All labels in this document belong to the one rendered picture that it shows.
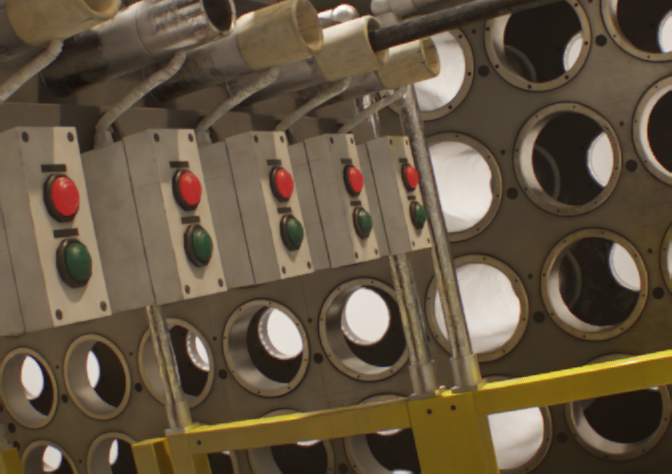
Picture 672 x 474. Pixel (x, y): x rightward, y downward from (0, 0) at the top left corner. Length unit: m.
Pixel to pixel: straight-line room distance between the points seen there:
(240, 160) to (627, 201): 1.42
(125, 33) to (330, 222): 0.39
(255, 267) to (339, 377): 1.59
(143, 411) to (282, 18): 2.04
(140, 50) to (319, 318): 1.76
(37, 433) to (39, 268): 2.50
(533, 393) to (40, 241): 0.98
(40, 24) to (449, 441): 1.07
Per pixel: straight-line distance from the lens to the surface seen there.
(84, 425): 3.14
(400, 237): 1.38
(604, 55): 2.40
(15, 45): 0.83
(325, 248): 1.23
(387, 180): 1.38
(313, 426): 1.76
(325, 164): 1.22
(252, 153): 1.07
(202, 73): 1.12
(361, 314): 8.34
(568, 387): 1.59
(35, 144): 0.81
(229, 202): 1.09
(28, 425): 3.29
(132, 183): 0.94
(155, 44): 0.95
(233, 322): 2.77
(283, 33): 1.06
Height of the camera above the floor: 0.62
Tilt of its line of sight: 1 degrees up
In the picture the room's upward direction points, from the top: 12 degrees counter-clockwise
